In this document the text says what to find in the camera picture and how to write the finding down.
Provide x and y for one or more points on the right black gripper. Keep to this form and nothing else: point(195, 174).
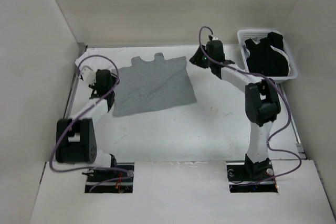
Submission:
point(196, 59)

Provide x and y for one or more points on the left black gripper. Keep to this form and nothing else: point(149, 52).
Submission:
point(114, 80)

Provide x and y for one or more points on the grey tank top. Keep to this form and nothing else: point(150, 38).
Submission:
point(148, 86)

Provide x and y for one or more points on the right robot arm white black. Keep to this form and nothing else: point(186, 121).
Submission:
point(261, 107)

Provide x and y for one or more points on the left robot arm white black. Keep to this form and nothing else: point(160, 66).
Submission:
point(75, 136)

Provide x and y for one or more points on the folded white tank top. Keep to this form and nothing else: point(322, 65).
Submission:
point(94, 60)

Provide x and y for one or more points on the black tank top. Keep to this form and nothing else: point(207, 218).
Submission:
point(267, 57)

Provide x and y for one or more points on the white plastic basket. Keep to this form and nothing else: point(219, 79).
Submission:
point(256, 35)

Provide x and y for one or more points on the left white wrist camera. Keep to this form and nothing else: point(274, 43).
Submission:
point(87, 75)

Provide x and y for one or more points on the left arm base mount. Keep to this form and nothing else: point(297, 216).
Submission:
point(108, 182)

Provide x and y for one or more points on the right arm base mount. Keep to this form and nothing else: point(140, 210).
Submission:
point(248, 177)

